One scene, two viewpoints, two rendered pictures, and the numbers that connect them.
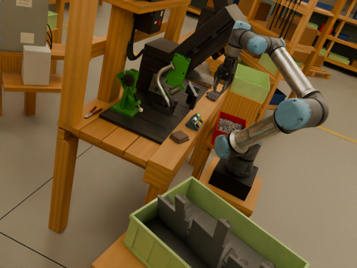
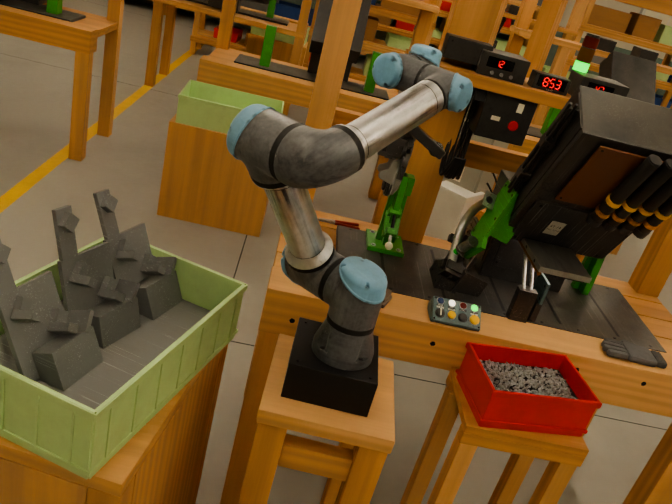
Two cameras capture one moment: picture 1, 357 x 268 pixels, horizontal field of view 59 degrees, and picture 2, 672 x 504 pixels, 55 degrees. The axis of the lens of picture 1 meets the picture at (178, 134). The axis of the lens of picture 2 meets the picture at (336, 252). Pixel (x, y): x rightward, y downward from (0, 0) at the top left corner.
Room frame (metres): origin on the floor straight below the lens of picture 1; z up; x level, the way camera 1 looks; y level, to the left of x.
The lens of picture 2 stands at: (0.99, -1.61, 1.83)
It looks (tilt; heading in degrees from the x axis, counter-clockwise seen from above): 25 degrees down; 73
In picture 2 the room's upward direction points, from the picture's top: 15 degrees clockwise
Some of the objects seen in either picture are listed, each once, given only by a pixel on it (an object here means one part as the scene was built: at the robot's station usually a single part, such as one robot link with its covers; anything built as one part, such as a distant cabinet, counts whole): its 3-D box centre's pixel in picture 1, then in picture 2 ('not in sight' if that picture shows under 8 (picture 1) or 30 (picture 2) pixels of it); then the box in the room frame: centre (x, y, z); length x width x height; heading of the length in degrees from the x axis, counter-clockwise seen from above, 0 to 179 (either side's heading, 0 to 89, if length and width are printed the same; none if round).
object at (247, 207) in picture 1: (230, 183); (330, 388); (1.45, -0.37, 0.83); 0.32 x 0.32 x 0.04; 76
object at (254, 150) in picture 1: (248, 143); (356, 291); (1.44, -0.36, 1.11); 0.13 x 0.12 x 0.14; 129
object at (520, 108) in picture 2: (149, 18); (501, 114); (2.03, 0.40, 1.42); 0.17 x 0.12 x 0.15; 169
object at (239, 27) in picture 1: (239, 34); (420, 70); (1.52, -0.12, 1.59); 0.09 x 0.08 x 0.11; 39
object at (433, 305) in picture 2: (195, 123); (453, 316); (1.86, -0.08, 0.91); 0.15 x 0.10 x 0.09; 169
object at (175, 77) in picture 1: (179, 69); (503, 216); (2.01, 0.13, 1.17); 0.13 x 0.12 x 0.20; 169
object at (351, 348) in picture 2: (241, 160); (346, 334); (1.45, -0.37, 1.00); 0.15 x 0.15 x 0.10
